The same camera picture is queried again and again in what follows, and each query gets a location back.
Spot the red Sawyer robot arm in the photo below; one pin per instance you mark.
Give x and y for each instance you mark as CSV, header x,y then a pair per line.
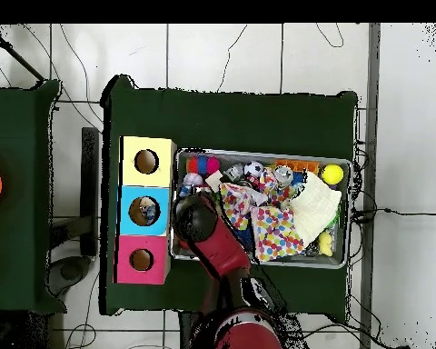
x,y
221,251

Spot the wooden box with three holes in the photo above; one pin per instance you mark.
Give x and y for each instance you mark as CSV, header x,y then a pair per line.
x,y
131,218

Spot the black and white soccer ball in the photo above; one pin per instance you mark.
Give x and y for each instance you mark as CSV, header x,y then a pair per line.
x,y
253,169

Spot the cream muslin cloth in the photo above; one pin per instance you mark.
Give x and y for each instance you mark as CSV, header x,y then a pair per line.
x,y
316,207

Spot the white baseball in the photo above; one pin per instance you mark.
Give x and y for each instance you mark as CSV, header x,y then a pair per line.
x,y
193,179

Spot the large polka dot cloth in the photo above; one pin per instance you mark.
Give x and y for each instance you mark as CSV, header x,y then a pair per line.
x,y
276,233

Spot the green covered side table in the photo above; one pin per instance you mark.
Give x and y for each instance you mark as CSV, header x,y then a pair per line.
x,y
22,218

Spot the crushed silver can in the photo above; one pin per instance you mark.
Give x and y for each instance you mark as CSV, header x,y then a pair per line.
x,y
283,175

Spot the grey floor stand base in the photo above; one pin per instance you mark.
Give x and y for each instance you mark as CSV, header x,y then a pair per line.
x,y
69,270

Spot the rainbow spiky toy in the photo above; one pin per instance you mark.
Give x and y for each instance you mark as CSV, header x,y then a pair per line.
x,y
203,165

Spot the yellow rubber duck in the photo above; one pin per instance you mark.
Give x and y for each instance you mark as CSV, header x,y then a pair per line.
x,y
325,243

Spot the black flat panel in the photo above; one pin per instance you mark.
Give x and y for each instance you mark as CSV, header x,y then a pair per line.
x,y
90,189

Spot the yellow ball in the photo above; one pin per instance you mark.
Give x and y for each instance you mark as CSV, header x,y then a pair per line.
x,y
333,174

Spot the shallow clear bin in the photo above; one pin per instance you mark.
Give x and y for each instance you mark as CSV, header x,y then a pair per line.
x,y
346,203

